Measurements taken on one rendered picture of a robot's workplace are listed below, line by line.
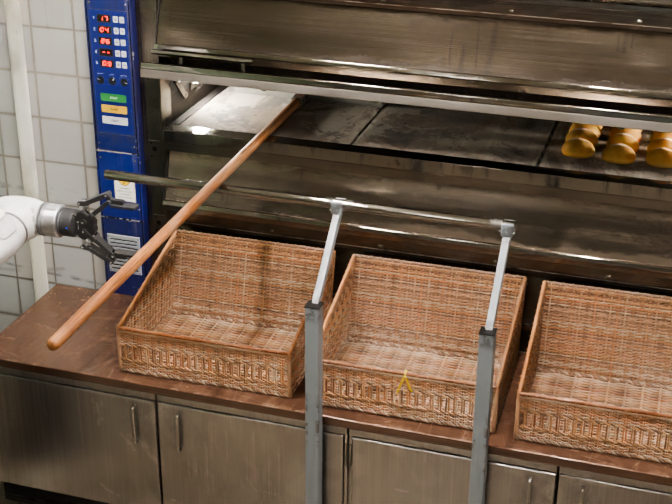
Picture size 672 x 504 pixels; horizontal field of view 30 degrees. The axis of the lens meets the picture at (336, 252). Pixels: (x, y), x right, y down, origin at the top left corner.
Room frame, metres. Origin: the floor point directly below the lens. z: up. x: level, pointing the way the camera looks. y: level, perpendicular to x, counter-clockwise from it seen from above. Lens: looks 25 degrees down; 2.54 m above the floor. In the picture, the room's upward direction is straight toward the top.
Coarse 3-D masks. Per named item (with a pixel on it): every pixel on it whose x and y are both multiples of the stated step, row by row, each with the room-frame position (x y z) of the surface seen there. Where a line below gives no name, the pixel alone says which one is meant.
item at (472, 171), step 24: (216, 144) 3.73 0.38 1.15; (240, 144) 3.71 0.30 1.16; (264, 144) 3.69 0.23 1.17; (288, 144) 3.66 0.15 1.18; (312, 144) 3.66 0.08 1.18; (336, 144) 3.66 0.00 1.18; (408, 168) 3.55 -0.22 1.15; (432, 168) 3.53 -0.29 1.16; (456, 168) 3.50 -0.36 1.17; (480, 168) 3.48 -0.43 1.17; (504, 168) 3.47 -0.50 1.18; (528, 168) 3.47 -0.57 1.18; (552, 168) 3.47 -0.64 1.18; (600, 192) 3.38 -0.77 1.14; (624, 192) 3.36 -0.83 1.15; (648, 192) 3.34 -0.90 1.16
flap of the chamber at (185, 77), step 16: (176, 80) 3.61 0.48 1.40; (192, 80) 3.59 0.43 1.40; (208, 80) 3.58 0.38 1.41; (224, 80) 3.57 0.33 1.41; (240, 80) 3.55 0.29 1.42; (336, 96) 3.46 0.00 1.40; (352, 96) 3.45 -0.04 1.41; (368, 96) 3.44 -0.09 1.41; (384, 96) 3.42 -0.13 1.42; (400, 96) 3.41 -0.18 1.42; (480, 112) 3.34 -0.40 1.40; (496, 112) 3.32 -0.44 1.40; (512, 112) 3.31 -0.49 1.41; (528, 112) 3.30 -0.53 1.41; (544, 112) 3.29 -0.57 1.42; (560, 112) 3.28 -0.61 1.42; (640, 128) 3.21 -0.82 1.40; (656, 128) 3.20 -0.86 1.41
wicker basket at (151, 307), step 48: (192, 240) 3.71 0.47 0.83; (240, 240) 3.67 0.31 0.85; (144, 288) 3.47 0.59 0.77; (192, 288) 3.67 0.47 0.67; (240, 288) 3.63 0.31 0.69; (144, 336) 3.26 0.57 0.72; (192, 336) 3.50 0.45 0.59; (240, 336) 3.50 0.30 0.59; (288, 336) 3.49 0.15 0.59; (240, 384) 3.18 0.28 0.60; (288, 384) 3.14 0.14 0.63
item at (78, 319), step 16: (288, 112) 3.90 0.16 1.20; (272, 128) 3.74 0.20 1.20; (256, 144) 3.60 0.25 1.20; (240, 160) 3.47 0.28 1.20; (224, 176) 3.34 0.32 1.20; (208, 192) 3.22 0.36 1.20; (192, 208) 3.11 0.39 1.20; (176, 224) 3.01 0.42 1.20; (160, 240) 2.91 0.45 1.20; (144, 256) 2.81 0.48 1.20; (128, 272) 2.72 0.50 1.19; (112, 288) 2.64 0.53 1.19; (96, 304) 2.56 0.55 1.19; (80, 320) 2.48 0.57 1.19; (64, 336) 2.41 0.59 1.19
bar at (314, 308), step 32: (224, 192) 3.32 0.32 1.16; (256, 192) 3.30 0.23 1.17; (288, 192) 3.28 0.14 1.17; (480, 224) 3.10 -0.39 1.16; (512, 224) 3.08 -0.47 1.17; (320, 288) 3.06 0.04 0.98; (320, 320) 3.02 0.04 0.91; (320, 352) 3.02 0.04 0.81; (480, 352) 2.87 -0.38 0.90; (320, 384) 3.02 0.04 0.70; (480, 384) 2.87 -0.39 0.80; (320, 416) 3.02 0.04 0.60; (480, 416) 2.87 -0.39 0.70; (320, 448) 3.02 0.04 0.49; (480, 448) 2.86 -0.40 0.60; (320, 480) 3.02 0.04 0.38; (480, 480) 2.86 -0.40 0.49
